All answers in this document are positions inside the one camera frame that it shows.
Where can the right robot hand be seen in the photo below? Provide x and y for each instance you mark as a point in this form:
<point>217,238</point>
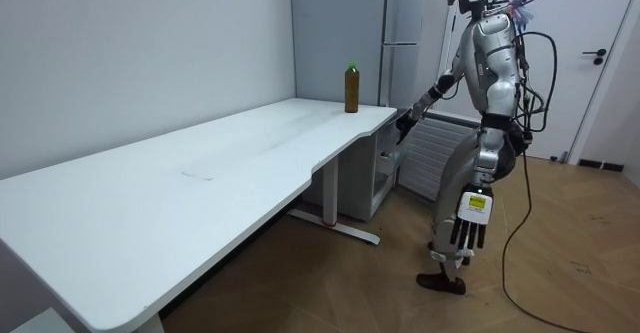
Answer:
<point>406,125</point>

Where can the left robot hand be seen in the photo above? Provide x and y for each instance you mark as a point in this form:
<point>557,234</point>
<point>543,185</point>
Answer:
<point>475,213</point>

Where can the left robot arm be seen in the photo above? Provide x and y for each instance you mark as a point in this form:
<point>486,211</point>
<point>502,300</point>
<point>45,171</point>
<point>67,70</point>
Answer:
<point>500,83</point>

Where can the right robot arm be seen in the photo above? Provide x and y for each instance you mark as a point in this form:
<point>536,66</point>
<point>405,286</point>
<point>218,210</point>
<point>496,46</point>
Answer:
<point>426,104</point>

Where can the robot legs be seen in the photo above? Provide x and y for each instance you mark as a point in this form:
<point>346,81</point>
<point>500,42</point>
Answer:
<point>450,183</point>

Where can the amber drink bottle green cap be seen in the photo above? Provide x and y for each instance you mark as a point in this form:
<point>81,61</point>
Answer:
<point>351,90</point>

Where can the robot body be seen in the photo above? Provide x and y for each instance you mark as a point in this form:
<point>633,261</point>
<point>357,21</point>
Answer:
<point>467,48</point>

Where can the grey fridge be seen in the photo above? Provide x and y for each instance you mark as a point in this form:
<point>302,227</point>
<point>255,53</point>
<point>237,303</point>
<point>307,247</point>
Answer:
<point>340,33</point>

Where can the white room door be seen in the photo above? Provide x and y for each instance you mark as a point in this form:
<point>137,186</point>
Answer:
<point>575,98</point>

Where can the white desk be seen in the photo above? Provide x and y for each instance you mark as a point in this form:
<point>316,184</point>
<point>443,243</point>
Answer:
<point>200,173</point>

